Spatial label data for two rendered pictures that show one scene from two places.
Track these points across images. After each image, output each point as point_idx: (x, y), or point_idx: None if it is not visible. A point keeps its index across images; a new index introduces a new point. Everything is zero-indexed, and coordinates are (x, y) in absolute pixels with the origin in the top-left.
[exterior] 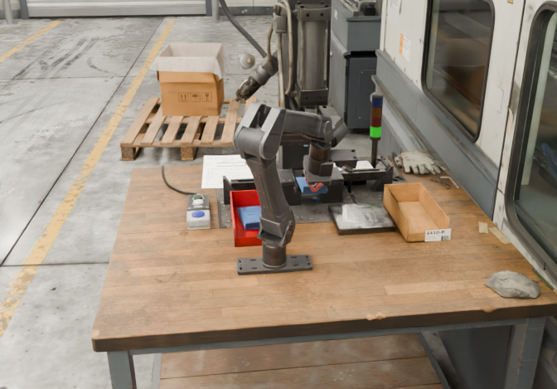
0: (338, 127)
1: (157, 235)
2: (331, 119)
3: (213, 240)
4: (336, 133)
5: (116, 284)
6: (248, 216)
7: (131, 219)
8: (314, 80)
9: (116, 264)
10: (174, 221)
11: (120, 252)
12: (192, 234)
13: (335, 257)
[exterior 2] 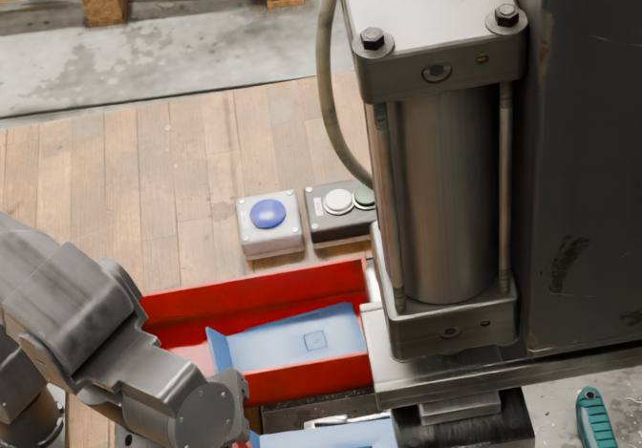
0: (150, 406)
1: (212, 164)
2: (53, 348)
3: (177, 278)
4: (132, 411)
5: (14, 145)
6: (300, 335)
7: (300, 97)
8: (382, 246)
9: (93, 125)
10: (285, 181)
11: (140, 118)
12: (216, 229)
13: None
